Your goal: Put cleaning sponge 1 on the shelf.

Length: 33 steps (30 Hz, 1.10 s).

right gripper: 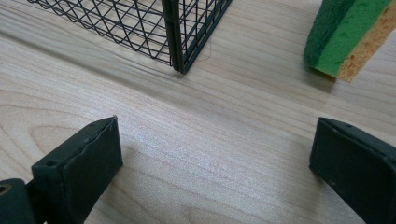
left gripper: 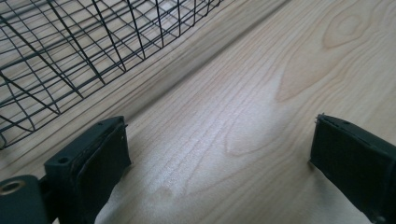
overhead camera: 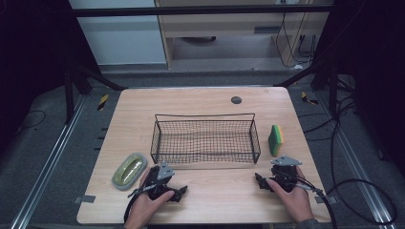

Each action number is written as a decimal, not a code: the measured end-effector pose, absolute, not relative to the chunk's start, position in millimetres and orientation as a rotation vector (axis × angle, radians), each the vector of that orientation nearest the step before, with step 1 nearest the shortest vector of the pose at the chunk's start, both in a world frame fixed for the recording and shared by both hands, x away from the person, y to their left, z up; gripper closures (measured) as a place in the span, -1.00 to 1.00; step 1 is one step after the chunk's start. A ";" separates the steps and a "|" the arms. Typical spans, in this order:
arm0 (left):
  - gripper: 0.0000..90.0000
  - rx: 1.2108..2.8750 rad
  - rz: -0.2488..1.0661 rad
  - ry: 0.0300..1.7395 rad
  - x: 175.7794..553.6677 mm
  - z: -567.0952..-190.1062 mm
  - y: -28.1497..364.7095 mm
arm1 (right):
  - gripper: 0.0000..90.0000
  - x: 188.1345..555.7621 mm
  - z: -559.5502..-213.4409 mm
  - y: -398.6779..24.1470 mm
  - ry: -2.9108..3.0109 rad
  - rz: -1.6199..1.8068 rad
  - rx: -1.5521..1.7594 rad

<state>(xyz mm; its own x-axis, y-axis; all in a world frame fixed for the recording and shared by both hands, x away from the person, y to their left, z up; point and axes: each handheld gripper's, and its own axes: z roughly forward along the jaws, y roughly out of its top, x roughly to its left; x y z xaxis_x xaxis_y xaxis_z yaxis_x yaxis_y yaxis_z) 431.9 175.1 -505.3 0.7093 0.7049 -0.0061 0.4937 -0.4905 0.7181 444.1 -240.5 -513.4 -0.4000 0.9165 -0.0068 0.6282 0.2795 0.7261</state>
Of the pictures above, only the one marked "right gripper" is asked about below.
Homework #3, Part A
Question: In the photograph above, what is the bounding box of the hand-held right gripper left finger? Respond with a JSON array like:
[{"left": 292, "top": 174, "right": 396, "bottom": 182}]
[{"left": 31, "top": 115, "right": 123, "bottom": 224}]

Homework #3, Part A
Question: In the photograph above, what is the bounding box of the black wire basket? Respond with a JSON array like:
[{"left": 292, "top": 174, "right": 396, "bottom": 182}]
[{"left": 27, "top": 0, "right": 233, "bottom": 76}]

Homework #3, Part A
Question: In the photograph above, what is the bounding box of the green and yellow sponge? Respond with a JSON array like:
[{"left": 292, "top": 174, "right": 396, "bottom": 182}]
[{"left": 303, "top": 0, "right": 396, "bottom": 83}]

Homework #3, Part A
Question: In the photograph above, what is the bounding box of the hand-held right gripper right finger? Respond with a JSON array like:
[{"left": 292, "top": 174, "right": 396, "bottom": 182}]
[{"left": 308, "top": 117, "right": 396, "bottom": 224}]

